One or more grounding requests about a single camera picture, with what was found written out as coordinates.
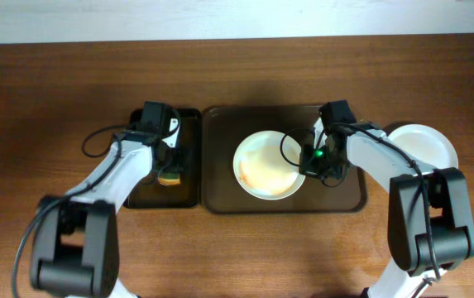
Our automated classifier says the green and orange sponge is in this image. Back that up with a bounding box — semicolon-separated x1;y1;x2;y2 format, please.
157;172;181;186

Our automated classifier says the white plate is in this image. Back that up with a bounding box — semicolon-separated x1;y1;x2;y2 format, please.
232;131;305;200
389;124;459;169

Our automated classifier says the white plate front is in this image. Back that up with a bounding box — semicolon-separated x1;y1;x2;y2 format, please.
389;124;459;169

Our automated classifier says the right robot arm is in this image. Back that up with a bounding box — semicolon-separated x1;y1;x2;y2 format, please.
299;100;474;297

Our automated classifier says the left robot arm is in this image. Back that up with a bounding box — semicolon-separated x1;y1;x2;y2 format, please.
24;102;181;297

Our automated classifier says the small black tray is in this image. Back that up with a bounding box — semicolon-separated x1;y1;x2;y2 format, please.
123;108;202;209

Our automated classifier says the brown plastic serving tray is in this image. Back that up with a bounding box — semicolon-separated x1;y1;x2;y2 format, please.
201;105;367;214

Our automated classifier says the left black cable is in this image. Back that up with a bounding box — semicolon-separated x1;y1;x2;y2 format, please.
11;105;182;298

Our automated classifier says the black cable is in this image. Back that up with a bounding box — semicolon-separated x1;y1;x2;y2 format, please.
280;122;443;298
11;105;182;298

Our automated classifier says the right black cable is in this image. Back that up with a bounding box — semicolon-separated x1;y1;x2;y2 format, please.
280;122;443;298

